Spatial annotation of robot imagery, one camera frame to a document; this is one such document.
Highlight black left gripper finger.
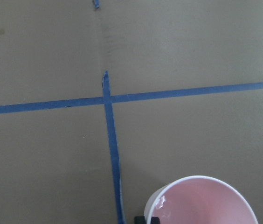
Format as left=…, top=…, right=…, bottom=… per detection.
left=134, top=216, right=159, bottom=224

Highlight pink paper cup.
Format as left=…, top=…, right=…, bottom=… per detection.
left=144, top=175, right=258, bottom=224

